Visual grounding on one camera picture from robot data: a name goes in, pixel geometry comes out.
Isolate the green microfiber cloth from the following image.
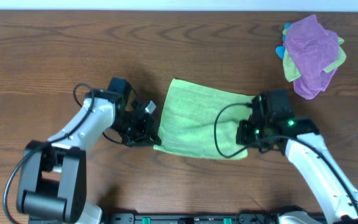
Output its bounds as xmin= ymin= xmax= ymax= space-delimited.
xmin=154 ymin=79 xmax=254 ymax=159

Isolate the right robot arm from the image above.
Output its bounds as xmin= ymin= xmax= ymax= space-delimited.
xmin=236 ymin=90 xmax=358 ymax=223

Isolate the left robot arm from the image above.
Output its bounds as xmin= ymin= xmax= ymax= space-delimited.
xmin=12 ymin=78 xmax=161 ymax=223

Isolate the green cloth in pile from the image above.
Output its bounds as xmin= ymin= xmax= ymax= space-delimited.
xmin=282 ymin=27 xmax=347 ymax=83

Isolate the blue cloth in pile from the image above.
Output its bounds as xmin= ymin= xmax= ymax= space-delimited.
xmin=275 ymin=23 xmax=291 ymax=59

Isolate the purple cloth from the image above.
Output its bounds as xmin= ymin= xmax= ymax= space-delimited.
xmin=283 ymin=14 xmax=340 ymax=100

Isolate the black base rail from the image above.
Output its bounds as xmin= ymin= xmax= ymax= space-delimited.
xmin=101 ymin=213 xmax=278 ymax=224

